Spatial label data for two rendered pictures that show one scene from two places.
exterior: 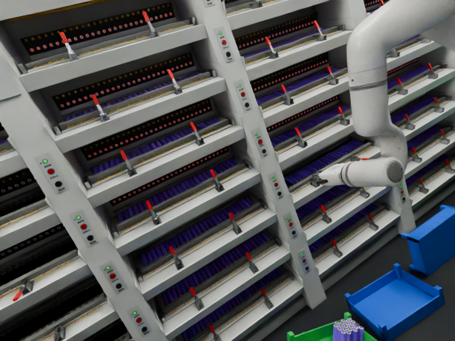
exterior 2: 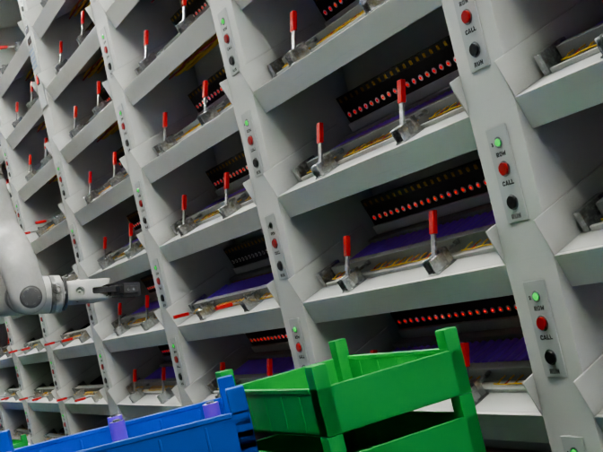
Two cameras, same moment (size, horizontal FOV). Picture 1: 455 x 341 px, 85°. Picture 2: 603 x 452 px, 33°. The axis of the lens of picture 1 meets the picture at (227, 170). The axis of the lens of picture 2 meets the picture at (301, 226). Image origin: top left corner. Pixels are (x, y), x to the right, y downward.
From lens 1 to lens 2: 2.92 m
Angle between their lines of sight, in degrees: 82
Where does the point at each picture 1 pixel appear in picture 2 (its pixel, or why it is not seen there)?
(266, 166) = (150, 246)
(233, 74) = (116, 95)
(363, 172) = not seen: hidden behind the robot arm
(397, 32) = not seen: outside the picture
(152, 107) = (86, 130)
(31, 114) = (51, 123)
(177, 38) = (89, 45)
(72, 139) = (65, 152)
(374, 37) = not seen: outside the picture
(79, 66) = (60, 79)
